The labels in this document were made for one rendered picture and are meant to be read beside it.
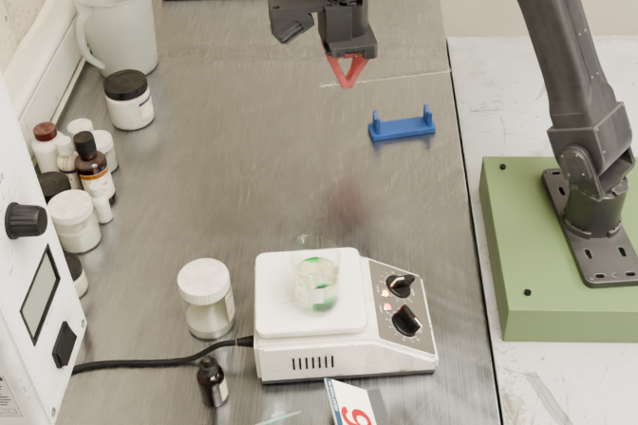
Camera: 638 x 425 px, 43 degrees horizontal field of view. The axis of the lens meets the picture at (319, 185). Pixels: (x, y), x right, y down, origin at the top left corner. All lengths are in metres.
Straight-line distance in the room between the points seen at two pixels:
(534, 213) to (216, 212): 0.43
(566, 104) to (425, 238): 0.27
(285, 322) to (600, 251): 0.38
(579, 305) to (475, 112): 0.45
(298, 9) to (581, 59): 0.38
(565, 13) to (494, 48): 0.57
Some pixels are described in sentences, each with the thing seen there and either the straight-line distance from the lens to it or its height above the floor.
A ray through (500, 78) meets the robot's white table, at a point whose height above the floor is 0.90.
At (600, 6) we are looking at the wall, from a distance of 2.47.
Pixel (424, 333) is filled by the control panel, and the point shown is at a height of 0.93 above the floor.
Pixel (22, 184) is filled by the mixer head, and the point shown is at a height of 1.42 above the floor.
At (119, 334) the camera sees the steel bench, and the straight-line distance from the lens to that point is 1.02.
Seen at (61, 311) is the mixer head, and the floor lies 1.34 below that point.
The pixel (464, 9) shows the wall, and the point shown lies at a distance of 2.40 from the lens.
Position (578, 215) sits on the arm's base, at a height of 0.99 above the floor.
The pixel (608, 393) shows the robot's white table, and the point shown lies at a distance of 0.97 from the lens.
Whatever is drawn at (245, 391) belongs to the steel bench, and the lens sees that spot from 0.94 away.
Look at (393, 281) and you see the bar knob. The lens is 0.94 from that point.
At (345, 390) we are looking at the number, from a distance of 0.90.
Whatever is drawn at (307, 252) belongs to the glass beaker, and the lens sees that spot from 0.87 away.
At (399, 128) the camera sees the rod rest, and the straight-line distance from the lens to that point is 1.25.
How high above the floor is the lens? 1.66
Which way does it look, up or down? 41 degrees down
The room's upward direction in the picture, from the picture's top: 3 degrees counter-clockwise
